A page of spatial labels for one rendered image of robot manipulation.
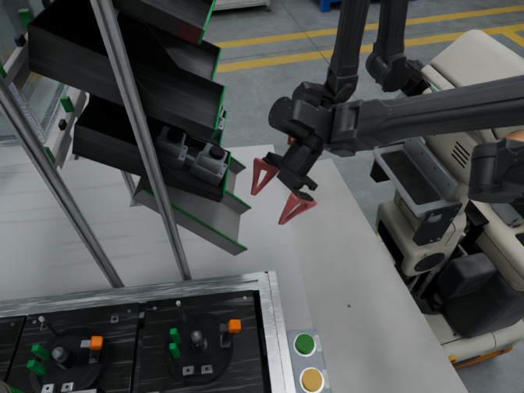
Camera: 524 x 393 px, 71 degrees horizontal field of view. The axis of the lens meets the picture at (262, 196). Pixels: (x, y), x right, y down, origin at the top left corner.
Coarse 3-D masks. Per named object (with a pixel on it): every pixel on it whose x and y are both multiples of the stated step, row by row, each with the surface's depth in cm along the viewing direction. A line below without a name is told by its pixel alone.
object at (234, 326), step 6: (222, 324) 68; (228, 324) 69; (234, 324) 68; (240, 324) 68; (222, 330) 68; (228, 330) 68; (234, 330) 67; (222, 336) 73; (228, 336) 70; (222, 342) 72
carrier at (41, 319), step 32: (32, 320) 79; (64, 320) 79; (96, 320) 79; (128, 320) 79; (32, 352) 74; (64, 352) 68; (128, 352) 74; (32, 384) 68; (64, 384) 67; (96, 384) 70; (128, 384) 70
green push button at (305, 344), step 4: (300, 336) 76; (304, 336) 76; (308, 336) 76; (296, 340) 76; (300, 340) 76; (304, 340) 76; (308, 340) 76; (312, 340) 76; (296, 344) 75; (300, 344) 75; (304, 344) 75; (308, 344) 75; (312, 344) 75; (296, 348) 75; (300, 348) 75; (304, 348) 75; (308, 348) 75; (312, 348) 75; (300, 352) 75; (304, 352) 74; (308, 352) 74
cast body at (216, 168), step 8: (208, 144) 72; (200, 152) 74; (208, 152) 70; (216, 152) 70; (224, 152) 71; (192, 160) 73; (200, 160) 70; (208, 160) 70; (216, 160) 70; (224, 160) 71; (192, 168) 72; (200, 168) 72; (208, 168) 71; (216, 168) 71; (224, 168) 74; (200, 176) 73; (208, 176) 73; (216, 176) 72; (216, 184) 74
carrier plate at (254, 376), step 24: (168, 312) 80; (192, 312) 80; (216, 312) 80; (240, 312) 80; (144, 336) 76; (240, 336) 76; (144, 360) 73; (240, 360) 73; (144, 384) 70; (168, 384) 70; (216, 384) 70; (240, 384) 70
